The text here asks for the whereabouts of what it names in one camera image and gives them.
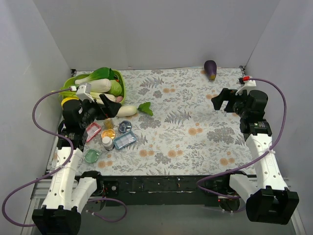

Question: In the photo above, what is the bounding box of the blue rectangular pill box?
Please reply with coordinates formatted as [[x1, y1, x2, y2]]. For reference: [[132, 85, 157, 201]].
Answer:
[[113, 131, 136, 150]]

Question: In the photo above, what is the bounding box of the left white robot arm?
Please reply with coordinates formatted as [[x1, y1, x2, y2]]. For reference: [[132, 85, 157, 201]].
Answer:
[[32, 94, 121, 235]]

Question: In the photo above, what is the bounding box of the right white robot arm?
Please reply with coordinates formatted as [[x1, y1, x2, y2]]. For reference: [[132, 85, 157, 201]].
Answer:
[[212, 88, 299, 225]]

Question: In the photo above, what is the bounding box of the white radish with leaves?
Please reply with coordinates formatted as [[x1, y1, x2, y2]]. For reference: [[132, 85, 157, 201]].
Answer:
[[116, 102, 154, 118]]

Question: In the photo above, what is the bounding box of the pink rectangular pill box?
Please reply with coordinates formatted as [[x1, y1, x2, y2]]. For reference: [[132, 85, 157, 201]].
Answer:
[[86, 122, 101, 142]]

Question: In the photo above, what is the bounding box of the light green cabbage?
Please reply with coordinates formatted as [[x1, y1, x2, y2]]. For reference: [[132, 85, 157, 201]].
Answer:
[[107, 80, 122, 96]]

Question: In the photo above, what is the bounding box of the dark blue round pill case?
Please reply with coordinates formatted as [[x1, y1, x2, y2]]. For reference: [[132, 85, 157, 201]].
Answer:
[[118, 120, 132, 133]]

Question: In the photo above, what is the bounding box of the orange round pill case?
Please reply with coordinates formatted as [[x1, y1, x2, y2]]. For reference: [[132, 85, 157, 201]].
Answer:
[[101, 129, 116, 140]]

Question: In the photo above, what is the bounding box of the green plastic basket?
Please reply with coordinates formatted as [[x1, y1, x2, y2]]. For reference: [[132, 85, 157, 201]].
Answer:
[[63, 70, 126, 105]]

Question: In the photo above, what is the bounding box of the green bok choy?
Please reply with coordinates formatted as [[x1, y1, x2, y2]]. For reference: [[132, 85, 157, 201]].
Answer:
[[74, 67, 114, 85]]

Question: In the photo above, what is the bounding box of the purple eggplant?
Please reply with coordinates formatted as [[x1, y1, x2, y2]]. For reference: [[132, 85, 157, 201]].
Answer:
[[203, 60, 217, 81]]

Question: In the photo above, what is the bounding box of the white cap pill bottle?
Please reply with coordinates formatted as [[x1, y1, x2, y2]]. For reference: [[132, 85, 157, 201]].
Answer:
[[102, 136, 114, 151]]

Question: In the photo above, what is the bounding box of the green round pill case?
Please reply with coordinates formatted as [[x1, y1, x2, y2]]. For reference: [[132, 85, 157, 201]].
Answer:
[[84, 149, 100, 164]]

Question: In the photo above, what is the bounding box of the floral table mat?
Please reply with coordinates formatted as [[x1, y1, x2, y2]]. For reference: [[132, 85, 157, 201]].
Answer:
[[76, 68, 255, 176]]

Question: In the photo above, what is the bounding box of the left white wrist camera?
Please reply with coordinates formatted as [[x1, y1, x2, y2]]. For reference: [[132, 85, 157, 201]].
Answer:
[[70, 83, 93, 102]]

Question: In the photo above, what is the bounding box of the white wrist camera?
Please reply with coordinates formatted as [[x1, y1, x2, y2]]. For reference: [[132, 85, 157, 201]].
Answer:
[[236, 76, 256, 95], [70, 83, 93, 102]]

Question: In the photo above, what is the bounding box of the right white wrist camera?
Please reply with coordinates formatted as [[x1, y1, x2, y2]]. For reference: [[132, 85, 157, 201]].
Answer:
[[236, 76, 256, 95]]

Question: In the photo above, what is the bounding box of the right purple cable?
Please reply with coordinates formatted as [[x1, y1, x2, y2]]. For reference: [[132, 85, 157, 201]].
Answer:
[[197, 77, 287, 213]]

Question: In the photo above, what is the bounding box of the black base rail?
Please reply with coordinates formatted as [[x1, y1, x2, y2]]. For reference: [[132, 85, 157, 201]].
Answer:
[[92, 175, 244, 211]]

